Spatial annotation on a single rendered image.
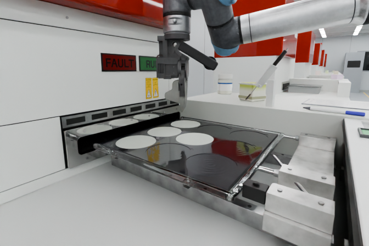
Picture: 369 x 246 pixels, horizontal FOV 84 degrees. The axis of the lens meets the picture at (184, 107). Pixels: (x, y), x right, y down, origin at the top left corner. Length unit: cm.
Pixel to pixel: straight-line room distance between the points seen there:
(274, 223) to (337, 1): 48
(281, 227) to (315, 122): 38
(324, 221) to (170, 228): 22
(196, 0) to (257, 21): 16
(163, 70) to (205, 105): 27
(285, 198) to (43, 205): 44
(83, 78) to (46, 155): 19
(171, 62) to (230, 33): 18
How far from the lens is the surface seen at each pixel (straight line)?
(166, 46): 58
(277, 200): 34
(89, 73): 58
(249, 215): 40
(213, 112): 75
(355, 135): 50
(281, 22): 59
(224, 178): 37
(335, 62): 1355
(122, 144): 53
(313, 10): 60
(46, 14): 55
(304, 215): 34
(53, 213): 49
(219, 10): 56
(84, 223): 44
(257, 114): 69
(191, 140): 54
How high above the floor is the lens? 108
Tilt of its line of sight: 10 degrees down
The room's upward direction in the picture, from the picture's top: straight up
